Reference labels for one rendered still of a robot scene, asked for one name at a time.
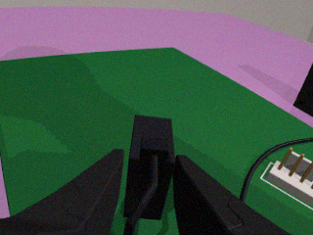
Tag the black cable with plug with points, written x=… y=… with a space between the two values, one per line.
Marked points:
x=151 y=164

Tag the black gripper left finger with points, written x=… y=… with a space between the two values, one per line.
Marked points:
x=84 y=206

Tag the green circuit board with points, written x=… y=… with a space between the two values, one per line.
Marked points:
x=62 y=113

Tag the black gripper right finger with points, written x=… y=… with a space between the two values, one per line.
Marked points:
x=205 y=207

